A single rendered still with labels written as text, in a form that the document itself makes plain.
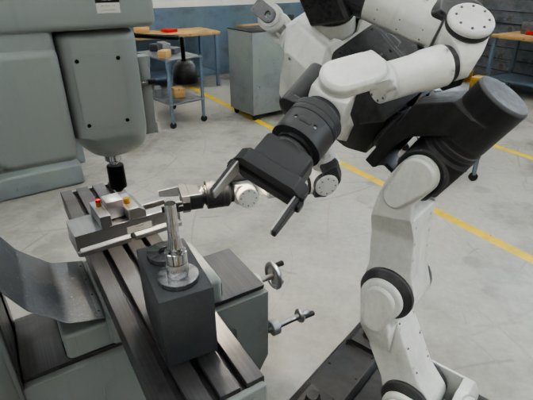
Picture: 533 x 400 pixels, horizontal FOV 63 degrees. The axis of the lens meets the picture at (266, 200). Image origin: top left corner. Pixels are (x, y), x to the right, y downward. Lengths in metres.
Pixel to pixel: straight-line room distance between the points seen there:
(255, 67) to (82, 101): 4.61
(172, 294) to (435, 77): 0.65
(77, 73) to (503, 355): 2.33
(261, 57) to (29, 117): 4.73
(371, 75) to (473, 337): 2.14
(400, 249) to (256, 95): 4.77
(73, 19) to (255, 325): 1.13
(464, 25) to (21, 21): 0.84
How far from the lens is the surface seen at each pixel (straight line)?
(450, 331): 2.69
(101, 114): 1.15
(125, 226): 1.49
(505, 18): 8.98
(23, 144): 1.12
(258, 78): 5.69
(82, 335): 1.39
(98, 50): 1.12
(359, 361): 1.58
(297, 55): 0.99
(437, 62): 0.80
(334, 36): 0.99
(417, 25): 0.88
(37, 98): 1.10
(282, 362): 2.35
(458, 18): 0.84
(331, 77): 0.70
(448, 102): 0.93
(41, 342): 1.53
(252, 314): 1.61
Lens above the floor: 1.75
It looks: 28 degrees down
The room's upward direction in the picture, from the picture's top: straight up
